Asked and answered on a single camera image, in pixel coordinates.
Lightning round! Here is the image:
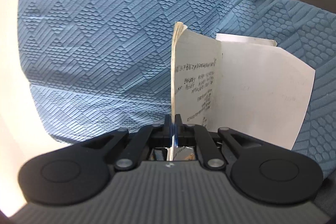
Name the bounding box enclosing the white sheet of paper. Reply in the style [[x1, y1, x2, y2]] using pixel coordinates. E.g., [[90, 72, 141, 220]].
[[207, 34, 315, 149]]

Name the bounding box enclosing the blue textured sofa cover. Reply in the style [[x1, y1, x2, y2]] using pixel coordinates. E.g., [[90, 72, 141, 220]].
[[18, 0, 335, 176]]

